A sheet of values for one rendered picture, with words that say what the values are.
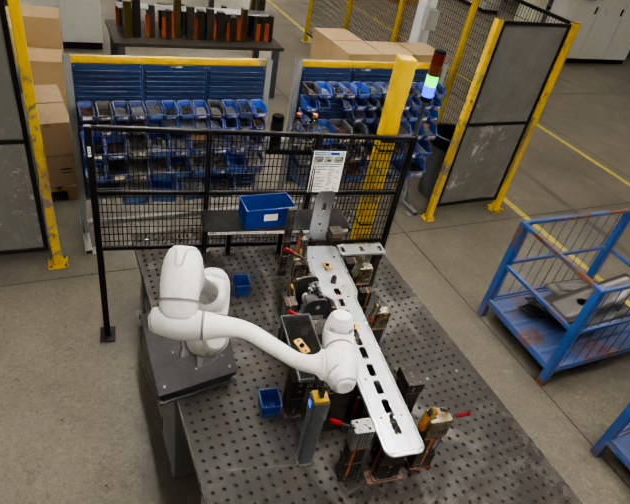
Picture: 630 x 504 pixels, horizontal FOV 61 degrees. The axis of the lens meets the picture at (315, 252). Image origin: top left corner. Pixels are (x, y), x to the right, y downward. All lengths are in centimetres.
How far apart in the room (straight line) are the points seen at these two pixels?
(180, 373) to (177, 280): 87
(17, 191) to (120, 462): 197
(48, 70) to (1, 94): 239
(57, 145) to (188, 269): 330
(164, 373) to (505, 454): 167
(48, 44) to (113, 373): 390
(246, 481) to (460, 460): 101
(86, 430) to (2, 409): 51
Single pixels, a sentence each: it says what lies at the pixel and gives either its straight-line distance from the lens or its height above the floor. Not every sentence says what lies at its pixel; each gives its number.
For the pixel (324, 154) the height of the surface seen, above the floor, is 142.
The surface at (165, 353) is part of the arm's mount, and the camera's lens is 262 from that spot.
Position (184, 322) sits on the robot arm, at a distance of 184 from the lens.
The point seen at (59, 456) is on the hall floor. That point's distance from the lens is 344.
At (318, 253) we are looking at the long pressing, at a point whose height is 100.
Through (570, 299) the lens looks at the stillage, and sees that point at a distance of 445.
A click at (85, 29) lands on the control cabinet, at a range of 878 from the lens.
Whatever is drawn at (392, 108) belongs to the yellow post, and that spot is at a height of 171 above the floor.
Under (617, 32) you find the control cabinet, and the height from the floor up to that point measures 70.
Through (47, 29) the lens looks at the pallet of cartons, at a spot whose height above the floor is 93.
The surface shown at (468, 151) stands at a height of 77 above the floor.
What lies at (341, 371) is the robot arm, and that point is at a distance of 176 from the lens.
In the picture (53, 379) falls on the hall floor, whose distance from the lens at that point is 377.
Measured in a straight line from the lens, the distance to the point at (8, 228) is 439.
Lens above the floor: 287
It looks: 37 degrees down
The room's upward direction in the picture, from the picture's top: 12 degrees clockwise
